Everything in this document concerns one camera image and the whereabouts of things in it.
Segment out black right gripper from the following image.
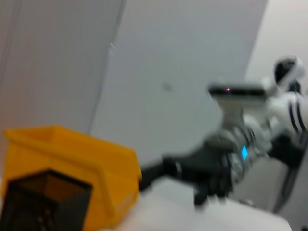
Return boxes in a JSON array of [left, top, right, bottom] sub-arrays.
[[139, 136, 238, 206]]

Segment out black mesh pen holder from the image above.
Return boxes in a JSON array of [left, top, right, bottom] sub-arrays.
[[0, 169, 94, 231]]

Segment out yellow plastic bin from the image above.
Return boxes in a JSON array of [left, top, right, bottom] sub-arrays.
[[1, 124, 143, 231]]

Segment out black box on column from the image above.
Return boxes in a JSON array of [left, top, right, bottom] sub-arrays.
[[270, 134, 305, 169]]

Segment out black white robot head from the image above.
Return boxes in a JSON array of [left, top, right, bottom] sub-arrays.
[[273, 56, 307, 87]]

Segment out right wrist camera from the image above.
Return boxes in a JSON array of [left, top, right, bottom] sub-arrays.
[[207, 81, 266, 121]]

